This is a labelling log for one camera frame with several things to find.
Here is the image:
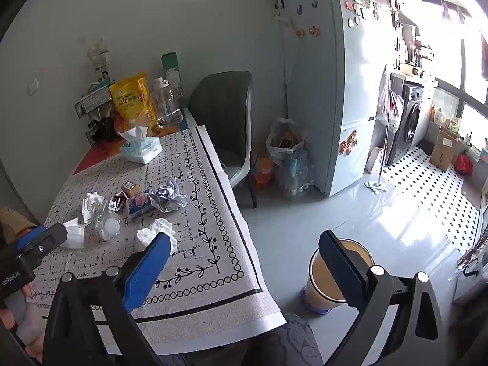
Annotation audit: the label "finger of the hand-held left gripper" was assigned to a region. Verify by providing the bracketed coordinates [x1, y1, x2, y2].
[15, 222, 76, 256]

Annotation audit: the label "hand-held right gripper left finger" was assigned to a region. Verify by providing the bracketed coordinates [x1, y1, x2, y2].
[42, 232, 172, 366]

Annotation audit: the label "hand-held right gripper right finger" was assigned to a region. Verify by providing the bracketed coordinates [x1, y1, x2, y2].
[318, 230, 445, 366]

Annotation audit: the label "tan round bin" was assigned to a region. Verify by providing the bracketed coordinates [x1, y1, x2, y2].
[303, 238, 376, 315]

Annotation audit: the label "clear plastic cup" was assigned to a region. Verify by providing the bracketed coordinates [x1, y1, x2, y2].
[95, 204, 123, 242]

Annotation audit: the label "silver foil wrapper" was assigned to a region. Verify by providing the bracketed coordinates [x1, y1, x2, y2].
[149, 177, 188, 212]

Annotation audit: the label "person's left hand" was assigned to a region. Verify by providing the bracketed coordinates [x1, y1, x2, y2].
[0, 286, 43, 363]

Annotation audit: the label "blue snack wrapper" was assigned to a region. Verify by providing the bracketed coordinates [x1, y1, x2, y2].
[125, 190, 153, 220]

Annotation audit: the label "grey patterned tablecloth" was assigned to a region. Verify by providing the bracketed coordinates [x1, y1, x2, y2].
[27, 124, 285, 355]

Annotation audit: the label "small brown carton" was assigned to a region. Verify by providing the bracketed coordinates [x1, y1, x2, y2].
[121, 181, 141, 199]

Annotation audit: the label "red placemat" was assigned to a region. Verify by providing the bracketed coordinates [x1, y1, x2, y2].
[72, 116, 187, 176]

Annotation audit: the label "person's patterned pants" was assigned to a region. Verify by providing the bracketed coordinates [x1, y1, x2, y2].
[244, 313, 325, 366]

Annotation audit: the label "pack of water bottles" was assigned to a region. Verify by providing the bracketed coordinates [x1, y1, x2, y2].
[274, 147, 317, 201]

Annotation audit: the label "white paper bag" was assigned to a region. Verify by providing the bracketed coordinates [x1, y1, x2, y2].
[365, 147, 386, 174]

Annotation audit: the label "soft tissue pack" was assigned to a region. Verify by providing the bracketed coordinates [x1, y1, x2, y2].
[117, 126, 163, 164]

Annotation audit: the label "orange carton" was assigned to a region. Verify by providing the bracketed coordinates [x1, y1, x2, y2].
[249, 145, 275, 189]

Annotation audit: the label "large orange fridge magnet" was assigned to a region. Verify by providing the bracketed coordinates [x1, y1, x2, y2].
[339, 130, 359, 156]

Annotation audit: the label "dried twig bundle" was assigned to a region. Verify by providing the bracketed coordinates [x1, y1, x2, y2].
[457, 229, 488, 275]

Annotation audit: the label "white plastic bag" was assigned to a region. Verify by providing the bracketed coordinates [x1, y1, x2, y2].
[266, 117, 307, 166]

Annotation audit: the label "yellow snack bag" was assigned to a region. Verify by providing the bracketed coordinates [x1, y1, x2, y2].
[110, 72, 159, 136]

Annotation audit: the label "cardboard box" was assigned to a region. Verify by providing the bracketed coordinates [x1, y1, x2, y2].
[430, 127, 459, 173]

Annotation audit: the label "red bag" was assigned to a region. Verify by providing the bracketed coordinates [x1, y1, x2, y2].
[454, 150, 474, 176]

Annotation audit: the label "clear plastic jug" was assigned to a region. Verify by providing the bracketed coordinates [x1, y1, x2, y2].
[149, 77, 184, 128]

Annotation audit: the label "grey washing machine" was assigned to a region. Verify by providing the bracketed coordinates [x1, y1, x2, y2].
[389, 74, 425, 147]

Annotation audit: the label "hanging plastic bags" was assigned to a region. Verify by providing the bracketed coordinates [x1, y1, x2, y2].
[375, 66, 405, 134]

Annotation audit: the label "white paper package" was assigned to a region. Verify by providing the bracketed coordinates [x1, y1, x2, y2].
[87, 39, 114, 84]

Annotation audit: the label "grey chair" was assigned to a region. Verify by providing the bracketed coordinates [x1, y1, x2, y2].
[187, 70, 258, 208]

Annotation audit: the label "white refrigerator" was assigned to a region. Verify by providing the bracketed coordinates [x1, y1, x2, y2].
[280, 0, 393, 198]

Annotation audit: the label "tall green box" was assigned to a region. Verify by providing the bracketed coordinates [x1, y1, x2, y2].
[161, 51, 184, 109]

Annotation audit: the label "cluster of fridge magnets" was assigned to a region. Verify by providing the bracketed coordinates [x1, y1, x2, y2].
[343, 0, 382, 27]

